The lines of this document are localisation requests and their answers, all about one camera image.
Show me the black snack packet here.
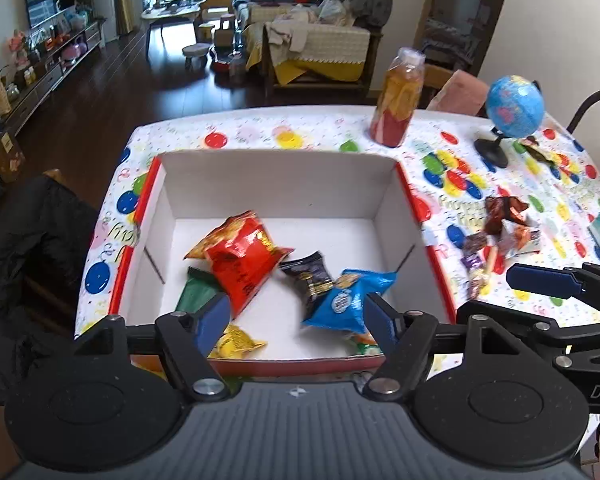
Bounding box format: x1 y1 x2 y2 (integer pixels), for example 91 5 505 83
279 251 338 316

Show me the pink cushion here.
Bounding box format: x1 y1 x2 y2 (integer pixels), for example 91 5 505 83
426 70 488 118

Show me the bed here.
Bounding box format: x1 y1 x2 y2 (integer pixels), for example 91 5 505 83
420 15 481 63

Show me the yellow snack packet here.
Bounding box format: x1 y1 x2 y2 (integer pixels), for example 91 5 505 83
207 324 268 360

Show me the red cardboard box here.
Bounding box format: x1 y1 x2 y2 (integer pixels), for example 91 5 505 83
107 150 458 378

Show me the wooden child chair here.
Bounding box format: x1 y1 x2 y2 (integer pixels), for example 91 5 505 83
195 0 236 26

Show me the television cabinet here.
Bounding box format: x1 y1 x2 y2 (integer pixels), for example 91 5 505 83
0 20 106 136

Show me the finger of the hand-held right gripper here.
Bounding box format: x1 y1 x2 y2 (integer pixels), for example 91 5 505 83
455 302 600 376
506 261 600 301

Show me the round stool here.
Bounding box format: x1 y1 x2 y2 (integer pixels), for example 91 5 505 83
181 44 213 71

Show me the orange juice bottle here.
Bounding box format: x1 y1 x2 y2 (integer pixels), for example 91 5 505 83
370 47 427 148

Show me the dark crumpled wrapper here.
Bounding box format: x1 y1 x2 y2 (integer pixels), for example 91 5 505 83
517 137 556 166

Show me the brown paper bag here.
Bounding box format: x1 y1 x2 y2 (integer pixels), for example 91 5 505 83
0 132 26 181

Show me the green orange snack packet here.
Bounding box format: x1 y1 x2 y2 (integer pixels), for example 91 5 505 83
347 330 386 357

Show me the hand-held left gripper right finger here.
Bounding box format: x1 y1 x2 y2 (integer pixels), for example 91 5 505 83
362 291 526 403

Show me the sofa with clothes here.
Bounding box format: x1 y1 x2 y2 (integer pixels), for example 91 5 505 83
232 0 393 98

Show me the round coffee table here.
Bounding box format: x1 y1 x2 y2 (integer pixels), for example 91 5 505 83
140 0 206 58

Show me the brown snack packet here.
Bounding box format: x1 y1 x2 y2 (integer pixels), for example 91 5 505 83
484 195 531 236

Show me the black jacket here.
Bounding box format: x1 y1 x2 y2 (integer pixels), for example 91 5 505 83
0 175 103 406

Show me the white red snack packet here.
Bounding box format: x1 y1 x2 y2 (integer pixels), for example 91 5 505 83
500 219 543 256

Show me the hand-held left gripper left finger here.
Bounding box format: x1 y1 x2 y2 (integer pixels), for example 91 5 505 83
72 291 232 403

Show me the blue desk globe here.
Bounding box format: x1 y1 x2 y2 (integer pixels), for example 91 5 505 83
474 75 546 170

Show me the balloon print tablecloth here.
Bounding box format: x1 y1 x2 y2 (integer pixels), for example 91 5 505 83
74 105 600 461

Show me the red snack bag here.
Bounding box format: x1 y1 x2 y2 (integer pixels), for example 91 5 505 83
182 210 296 320

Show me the blue snack packet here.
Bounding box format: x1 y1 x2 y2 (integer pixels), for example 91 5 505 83
300 269 398 333

